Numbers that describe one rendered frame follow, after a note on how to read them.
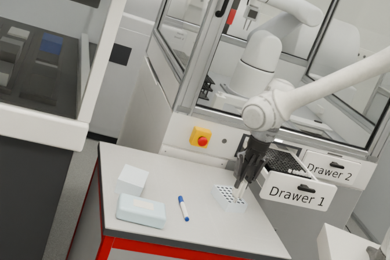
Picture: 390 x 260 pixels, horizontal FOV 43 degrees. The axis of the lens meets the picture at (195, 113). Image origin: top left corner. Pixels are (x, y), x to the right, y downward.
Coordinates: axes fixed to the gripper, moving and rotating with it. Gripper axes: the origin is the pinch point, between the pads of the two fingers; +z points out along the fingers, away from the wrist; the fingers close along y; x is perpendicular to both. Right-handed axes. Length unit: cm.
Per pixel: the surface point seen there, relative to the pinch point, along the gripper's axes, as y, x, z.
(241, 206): 2.7, -1.5, 6.3
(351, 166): 72, 20, -6
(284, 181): 17.0, -1.1, -5.2
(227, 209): -2.8, -1.5, 8.0
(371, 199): 222, 111, 61
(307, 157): 49, 25, -5
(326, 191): 35.1, -5.0, -5.1
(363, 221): 221, 108, 80
